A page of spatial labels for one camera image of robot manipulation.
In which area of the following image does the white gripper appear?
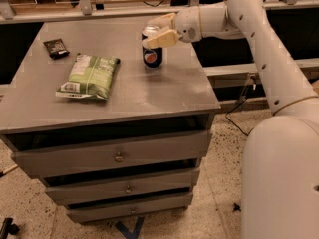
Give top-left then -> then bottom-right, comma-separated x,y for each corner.
142,7 -> 201,49

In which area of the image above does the blue pepsi can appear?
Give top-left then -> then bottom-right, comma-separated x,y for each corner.
142,25 -> 162,69

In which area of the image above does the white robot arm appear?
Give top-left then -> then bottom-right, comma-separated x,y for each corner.
143,0 -> 319,239

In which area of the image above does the green chip bag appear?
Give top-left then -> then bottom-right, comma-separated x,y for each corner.
56,54 -> 120,101

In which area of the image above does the small black snack packet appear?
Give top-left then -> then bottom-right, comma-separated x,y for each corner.
44,39 -> 70,60

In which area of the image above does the grey drawer cabinet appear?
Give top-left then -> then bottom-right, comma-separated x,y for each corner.
0,17 -> 219,211

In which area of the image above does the grey metal railing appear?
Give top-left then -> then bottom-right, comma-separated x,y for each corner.
0,0 -> 319,26

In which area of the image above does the top grey drawer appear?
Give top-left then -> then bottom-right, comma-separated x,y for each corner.
12,130 -> 211,178

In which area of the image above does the grey drawer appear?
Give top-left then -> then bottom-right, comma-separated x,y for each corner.
45,168 -> 199,206
12,130 -> 211,178
66,192 -> 193,223

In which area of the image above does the middle grey drawer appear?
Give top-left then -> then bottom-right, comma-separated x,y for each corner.
45,168 -> 199,206

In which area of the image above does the bottom grey drawer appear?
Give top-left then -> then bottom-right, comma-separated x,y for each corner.
66,192 -> 193,223

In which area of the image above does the blue floor tape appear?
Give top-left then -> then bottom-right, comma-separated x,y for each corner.
115,216 -> 146,239

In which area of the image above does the black caster wheel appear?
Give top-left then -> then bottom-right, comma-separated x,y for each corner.
0,217 -> 19,239

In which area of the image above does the grey wall ledge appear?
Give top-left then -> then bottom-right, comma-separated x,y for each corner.
204,58 -> 319,88

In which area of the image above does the black power cable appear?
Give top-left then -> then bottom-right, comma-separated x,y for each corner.
224,75 -> 258,137

